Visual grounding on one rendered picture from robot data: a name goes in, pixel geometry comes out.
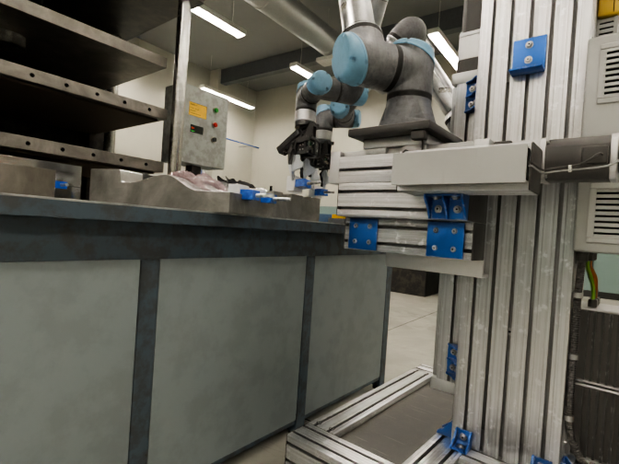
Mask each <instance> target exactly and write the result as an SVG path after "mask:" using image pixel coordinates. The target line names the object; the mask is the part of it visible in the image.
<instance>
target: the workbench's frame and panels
mask: <svg viewBox="0 0 619 464"><path fill-rule="evenodd" d="M344 236H345V225H337V224H326V223H315V222H305V221H294V220H284V219H273V218H262V217H252V216H241V215H222V214H210V213H200V212H189V211H179V210H168V209H157V208H147V207H136V206H126V205H115V204H105V203H84V202H74V201H63V200H53V199H42V198H31V197H21V196H10V195H0V464H220V463H222V462H224V461H226V460H227V459H229V458H232V457H234V456H236V455H238V454H239V453H241V452H242V451H244V450H246V449H248V448H250V447H253V446H255V445H257V444H259V443H260V442H262V441H263V440H265V439H267V438H269V437H271V436H273V435H276V434H277V433H279V432H281V431H283V430H285V429H287V430H288V432H289V433H290V432H292V431H294V430H296V429H297V428H299V427H300V426H302V425H304V419H306V418H308V417H310V416H311V415H312V414H314V413H316V412H319V411H321V410H323V409H325V408H327V407H328V406H330V405H332V404H334V403H336V402H337V401H339V400H342V399H344V398H345V397H347V396H349V395H351V394H353V393H355V392H357V391H359V390H361V389H362V388H364V387H366V386H368V385H370V384H373V385H372V388H374V389H375V388H377V387H379V386H381V385H382V384H384V378H385V365H386V352H387V339H388V325H389V312H390V299H391V273H392V267H390V266H386V265H385V264H386V252H379V251H371V250H362V249H345V248H344Z"/></svg>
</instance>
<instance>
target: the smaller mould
mask: <svg viewBox="0 0 619 464"><path fill-rule="evenodd" d="M55 174H56V170H53V169H47V168H34V167H28V166H20V165H14V164H7V163H1V162H0V192H5V193H15V194H26V195H35V196H45V197H54V189H55Z"/></svg>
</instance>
